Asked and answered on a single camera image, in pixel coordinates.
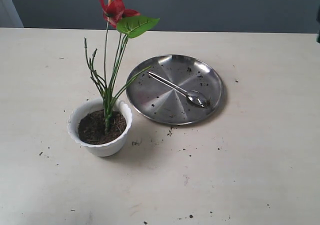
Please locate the white scalloped plastic pot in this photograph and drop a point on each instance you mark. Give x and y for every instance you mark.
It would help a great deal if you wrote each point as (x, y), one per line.
(102, 150)

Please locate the silver metal spork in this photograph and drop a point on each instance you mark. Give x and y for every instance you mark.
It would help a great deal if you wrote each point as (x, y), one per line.
(193, 96)

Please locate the round stainless steel plate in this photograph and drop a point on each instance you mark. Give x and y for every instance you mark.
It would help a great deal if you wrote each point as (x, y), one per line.
(162, 104)

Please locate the dark soil in pot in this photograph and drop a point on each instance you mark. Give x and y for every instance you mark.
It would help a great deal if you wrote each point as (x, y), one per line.
(91, 128)

